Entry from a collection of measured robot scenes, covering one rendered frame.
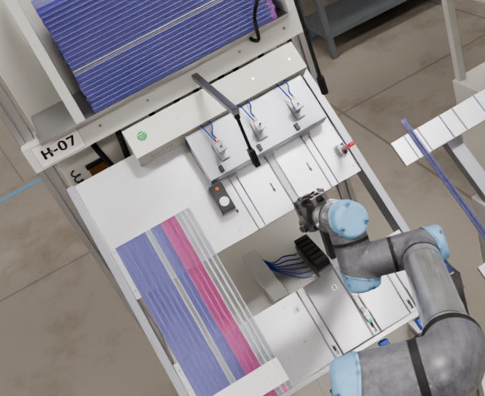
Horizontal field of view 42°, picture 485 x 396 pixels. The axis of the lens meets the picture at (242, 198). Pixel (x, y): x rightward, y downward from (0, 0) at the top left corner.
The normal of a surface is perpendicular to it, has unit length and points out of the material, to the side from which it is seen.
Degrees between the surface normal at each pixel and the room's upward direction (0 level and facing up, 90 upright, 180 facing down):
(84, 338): 0
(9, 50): 90
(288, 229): 0
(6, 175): 90
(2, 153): 90
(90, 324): 0
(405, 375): 29
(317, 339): 47
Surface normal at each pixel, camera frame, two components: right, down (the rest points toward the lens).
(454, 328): -0.05, -0.93
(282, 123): 0.04, -0.21
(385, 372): -0.32, -0.54
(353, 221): 0.18, 0.02
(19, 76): 0.38, 0.43
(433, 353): -0.18, -0.75
